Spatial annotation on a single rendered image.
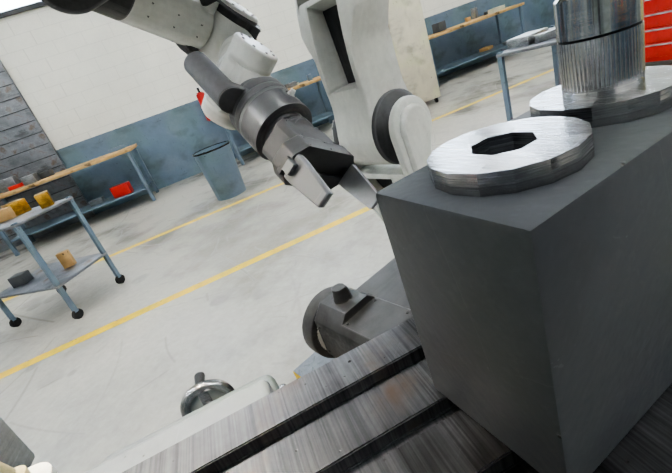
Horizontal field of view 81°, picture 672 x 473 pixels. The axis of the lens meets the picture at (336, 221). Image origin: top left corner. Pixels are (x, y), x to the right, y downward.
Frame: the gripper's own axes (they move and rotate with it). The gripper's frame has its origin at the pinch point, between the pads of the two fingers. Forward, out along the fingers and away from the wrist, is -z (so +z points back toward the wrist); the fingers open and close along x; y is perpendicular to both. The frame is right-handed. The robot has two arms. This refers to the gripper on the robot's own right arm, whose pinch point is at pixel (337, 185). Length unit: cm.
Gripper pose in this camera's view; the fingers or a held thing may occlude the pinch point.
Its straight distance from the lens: 47.0
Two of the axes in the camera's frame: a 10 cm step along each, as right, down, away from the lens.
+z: -6.2, -6.6, 4.3
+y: 5.3, -7.5, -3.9
